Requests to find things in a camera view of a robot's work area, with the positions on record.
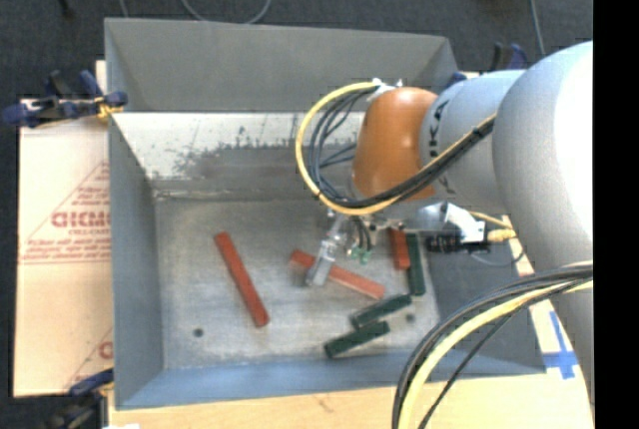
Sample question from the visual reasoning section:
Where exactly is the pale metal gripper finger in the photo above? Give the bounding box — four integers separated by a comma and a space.
315, 241, 337, 287
305, 240, 328, 288

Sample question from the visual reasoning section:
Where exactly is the red-brown flat block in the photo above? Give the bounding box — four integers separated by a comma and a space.
387, 227, 411, 271
213, 230, 272, 329
289, 248, 387, 301

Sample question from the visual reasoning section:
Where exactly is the dark green flat block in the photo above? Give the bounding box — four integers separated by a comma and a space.
404, 232, 427, 297
348, 293, 413, 330
322, 319, 391, 360

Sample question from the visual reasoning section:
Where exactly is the grey metal bin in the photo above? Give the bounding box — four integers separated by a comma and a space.
103, 17, 546, 411

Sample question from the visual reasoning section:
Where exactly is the brown cardboard board red print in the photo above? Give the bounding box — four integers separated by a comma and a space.
12, 60, 117, 399

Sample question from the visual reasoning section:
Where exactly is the black cylinder on white bracket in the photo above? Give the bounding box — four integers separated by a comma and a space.
424, 201, 515, 256

